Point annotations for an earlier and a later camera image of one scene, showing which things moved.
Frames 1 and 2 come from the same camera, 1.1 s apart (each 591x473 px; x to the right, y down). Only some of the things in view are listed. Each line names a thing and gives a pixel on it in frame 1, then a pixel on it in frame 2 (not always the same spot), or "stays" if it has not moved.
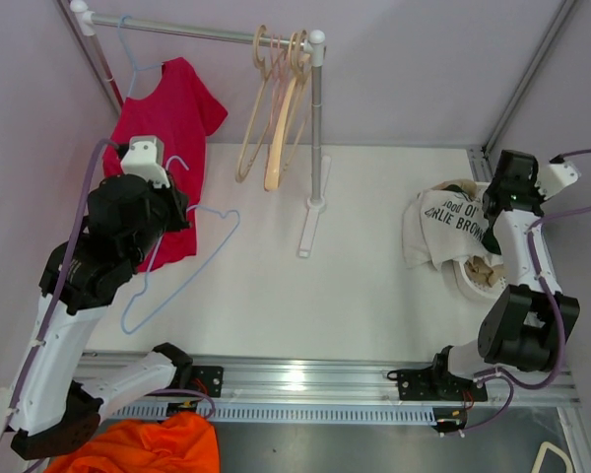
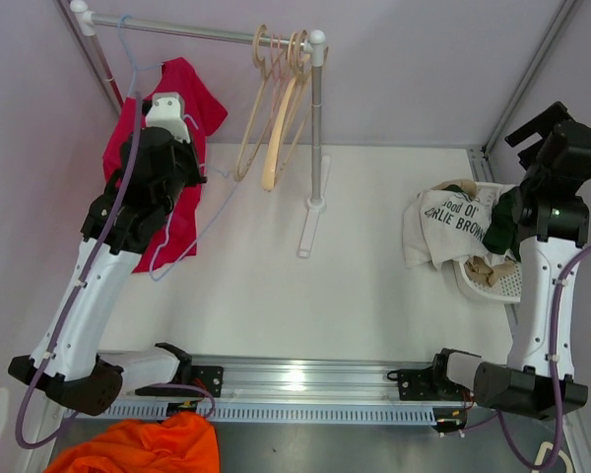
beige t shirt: [477, 268] stays
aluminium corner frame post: [482, 156] stays
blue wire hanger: [156, 255] to [229, 178]
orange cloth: [182, 442] stays
